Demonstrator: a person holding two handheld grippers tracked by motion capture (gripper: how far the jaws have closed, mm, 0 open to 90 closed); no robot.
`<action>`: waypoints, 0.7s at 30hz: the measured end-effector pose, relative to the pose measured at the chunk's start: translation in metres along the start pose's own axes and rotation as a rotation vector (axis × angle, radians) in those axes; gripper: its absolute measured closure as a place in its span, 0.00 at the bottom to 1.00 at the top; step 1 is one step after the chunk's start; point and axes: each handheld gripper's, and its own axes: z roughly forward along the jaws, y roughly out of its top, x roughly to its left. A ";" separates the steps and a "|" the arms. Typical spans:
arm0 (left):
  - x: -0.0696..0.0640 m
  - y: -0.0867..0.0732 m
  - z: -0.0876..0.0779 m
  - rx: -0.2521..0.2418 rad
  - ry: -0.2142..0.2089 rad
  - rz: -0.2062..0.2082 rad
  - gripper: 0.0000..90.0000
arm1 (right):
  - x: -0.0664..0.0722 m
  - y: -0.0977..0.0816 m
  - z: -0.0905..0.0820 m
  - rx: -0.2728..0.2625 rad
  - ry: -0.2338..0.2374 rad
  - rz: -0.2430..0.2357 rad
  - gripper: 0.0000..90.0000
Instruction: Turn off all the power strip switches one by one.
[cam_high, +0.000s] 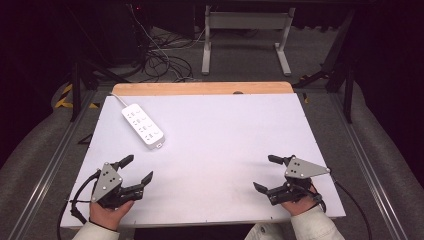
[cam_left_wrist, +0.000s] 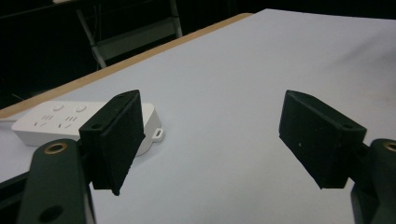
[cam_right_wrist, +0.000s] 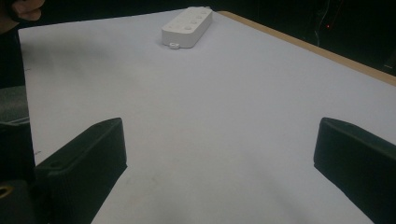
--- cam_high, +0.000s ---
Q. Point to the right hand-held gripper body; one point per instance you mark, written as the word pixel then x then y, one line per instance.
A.
pixel 301 168

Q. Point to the dark cabinet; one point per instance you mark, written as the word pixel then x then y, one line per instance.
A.
pixel 115 30

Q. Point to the person's light clothing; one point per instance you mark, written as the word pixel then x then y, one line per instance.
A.
pixel 263 231

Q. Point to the person's left hand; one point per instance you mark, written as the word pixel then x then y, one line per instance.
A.
pixel 108 215

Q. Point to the white power strip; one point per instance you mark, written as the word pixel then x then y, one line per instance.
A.
pixel 142 125

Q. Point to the person's right hand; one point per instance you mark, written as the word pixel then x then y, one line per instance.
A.
pixel 300 206

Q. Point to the white metal desk frame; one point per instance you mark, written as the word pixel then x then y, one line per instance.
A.
pixel 246 23

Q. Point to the yellow black hazard tape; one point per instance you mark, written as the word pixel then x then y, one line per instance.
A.
pixel 65 98

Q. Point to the black metal stand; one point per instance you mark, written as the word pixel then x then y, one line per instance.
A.
pixel 343 63
pixel 77 90

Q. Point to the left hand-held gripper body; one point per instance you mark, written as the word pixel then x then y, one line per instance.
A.
pixel 106 181

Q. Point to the aluminium floor rail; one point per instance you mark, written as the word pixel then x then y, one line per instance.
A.
pixel 365 163
pixel 46 170

